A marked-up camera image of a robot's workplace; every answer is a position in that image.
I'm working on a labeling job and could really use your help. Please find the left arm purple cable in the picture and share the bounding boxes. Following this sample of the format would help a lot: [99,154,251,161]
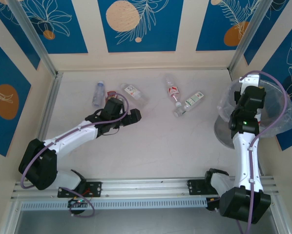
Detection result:
[21,98,131,218]

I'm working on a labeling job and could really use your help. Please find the grey slotted cable duct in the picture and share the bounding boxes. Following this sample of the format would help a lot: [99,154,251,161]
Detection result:
[20,197,209,212]

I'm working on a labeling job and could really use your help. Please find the aluminium side rail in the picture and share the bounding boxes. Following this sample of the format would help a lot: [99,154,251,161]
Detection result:
[37,72,63,141]

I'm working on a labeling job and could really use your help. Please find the clear bottle blue cap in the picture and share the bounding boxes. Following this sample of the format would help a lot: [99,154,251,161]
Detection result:
[91,81,105,107]

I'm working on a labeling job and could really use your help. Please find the clear bottle red cap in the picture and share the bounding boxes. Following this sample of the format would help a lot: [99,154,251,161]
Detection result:
[105,91,127,108]

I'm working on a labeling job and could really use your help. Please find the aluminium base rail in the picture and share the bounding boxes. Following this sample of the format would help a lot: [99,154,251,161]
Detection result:
[10,175,281,201]

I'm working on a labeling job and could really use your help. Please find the aluminium frame post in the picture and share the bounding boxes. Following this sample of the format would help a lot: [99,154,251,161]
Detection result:
[228,0,271,74]
[8,0,63,78]

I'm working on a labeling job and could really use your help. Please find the grey metal mesh bin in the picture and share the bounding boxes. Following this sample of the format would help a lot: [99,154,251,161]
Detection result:
[213,79,292,151]

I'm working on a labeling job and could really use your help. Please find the clear bottle red white label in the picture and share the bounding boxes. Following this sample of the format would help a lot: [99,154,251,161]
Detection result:
[163,74,182,108]

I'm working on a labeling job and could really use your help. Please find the small bottle green white label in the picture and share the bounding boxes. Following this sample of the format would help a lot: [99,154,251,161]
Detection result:
[173,91,205,118]

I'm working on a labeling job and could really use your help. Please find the square clear bottle white label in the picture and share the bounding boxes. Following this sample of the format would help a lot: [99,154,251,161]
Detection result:
[120,83,149,108]

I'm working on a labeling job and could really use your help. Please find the small circuit board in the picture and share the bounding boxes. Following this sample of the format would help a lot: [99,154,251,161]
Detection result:
[67,198,91,208]
[206,197,221,212]

